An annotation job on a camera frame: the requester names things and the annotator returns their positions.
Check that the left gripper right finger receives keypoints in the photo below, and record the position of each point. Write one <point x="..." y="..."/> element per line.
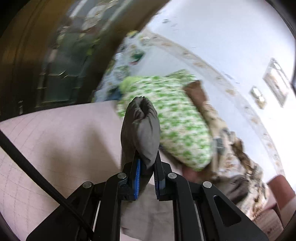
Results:
<point x="161" y="171"/>

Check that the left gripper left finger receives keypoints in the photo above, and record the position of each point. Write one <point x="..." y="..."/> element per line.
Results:
<point x="129" y="191"/>

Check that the grey quilted puffer jacket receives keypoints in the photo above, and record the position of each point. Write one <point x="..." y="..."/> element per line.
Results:
<point x="196" y="211"/>

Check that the green checkered pillow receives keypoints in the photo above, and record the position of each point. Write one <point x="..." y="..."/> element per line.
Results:
<point x="184" y="133"/>

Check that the pink quilted mattress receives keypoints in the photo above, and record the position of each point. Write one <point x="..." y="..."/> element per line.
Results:
<point x="70" y="146"/>

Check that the leaf print blanket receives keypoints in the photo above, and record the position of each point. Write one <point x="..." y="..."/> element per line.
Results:
<point x="230" y="170"/>

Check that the red brown sofa headboard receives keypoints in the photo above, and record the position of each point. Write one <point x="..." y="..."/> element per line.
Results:
<point x="279" y="209"/>

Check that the clear plastic bag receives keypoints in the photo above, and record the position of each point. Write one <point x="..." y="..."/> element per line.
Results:
<point x="122" y="65"/>

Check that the dark wooden glass cabinet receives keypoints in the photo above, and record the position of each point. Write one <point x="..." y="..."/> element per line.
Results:
<point x="54" y="53"/>

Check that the small wall socket plate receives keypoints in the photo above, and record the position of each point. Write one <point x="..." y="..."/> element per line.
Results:
<point x="258" y="97"/>

